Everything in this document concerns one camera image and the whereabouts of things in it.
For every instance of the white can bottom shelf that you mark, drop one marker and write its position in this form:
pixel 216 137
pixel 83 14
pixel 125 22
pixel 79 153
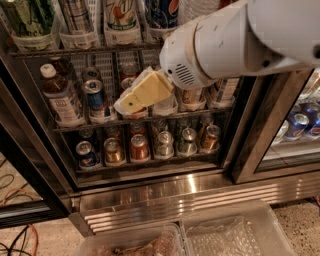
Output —
pixel 164 144

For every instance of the clear water bottle top shelf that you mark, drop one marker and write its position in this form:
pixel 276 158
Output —
pixel 191 9

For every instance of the clear plastic bin left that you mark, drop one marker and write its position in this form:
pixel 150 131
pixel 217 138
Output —
pixel 148 240

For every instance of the brown tea bottle left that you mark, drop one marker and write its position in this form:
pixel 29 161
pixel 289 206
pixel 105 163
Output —
pixel 62 97

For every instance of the clear plastic bin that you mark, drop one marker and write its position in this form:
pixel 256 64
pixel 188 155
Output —
pixel 242 229
pixel 148 240

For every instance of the orange can bottom shelf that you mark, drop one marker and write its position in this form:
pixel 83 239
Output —
pixel 210 137

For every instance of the brown tea bottle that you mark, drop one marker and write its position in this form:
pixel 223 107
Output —
pixel 62 97
pixel 223 90

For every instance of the clear plastic bin right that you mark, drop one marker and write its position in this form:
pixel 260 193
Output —
pixel 242 229

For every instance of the blue Pepsi can top shelf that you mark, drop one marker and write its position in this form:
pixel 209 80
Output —
pixel 162 14

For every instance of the gold can bottom shelf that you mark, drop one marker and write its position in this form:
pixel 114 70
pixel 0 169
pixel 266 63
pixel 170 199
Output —
pixel 113 151

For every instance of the blue Pepsi cans right fridge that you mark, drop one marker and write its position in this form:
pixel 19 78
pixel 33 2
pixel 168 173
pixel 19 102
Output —
pixel 302 121

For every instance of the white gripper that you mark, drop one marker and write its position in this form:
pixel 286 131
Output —
pixel 178 60

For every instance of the blue pepsi can shelf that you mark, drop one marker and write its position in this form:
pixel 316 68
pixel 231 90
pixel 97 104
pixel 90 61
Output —
pixel 86 154
pixel 162 14
pixel 96 98

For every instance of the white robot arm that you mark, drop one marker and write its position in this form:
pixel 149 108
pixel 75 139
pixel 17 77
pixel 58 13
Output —
pixel 247 38

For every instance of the blue Pepsi can middle shelf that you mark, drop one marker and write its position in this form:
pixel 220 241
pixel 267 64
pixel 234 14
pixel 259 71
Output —
pixel 96 98

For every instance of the steel fridge grille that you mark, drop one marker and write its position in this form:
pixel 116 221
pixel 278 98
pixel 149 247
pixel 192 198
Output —
pixel 167 199

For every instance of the striped silver can top shelf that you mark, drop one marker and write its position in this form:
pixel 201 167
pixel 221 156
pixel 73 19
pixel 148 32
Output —
pixel 77 17

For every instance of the red Coca-Cola can middle shelf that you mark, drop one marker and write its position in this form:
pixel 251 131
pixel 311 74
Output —
pixel 128 73

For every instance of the white 7up can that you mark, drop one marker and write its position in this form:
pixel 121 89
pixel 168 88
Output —
pixel 120 15

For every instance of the gold can middle shelf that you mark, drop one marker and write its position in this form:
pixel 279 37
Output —
pixel 192 96

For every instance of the gold can shelf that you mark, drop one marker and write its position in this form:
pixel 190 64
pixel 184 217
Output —
pixel 113 151
pixel 192 96

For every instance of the red can bottom shelf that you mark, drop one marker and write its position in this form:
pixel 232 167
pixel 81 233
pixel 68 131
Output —
pixel 139 147

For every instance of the green can top shelf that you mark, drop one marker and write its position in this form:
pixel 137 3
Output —
pixel 29 18

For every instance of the blue Pepsi can bottom shelf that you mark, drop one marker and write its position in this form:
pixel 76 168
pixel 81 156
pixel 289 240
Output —
pixel 86 154

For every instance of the fridge right glass door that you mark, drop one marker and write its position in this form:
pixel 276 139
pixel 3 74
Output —
pixel 259 158

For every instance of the brown tea bottle right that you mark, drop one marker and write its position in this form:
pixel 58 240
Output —
pixel 223 90

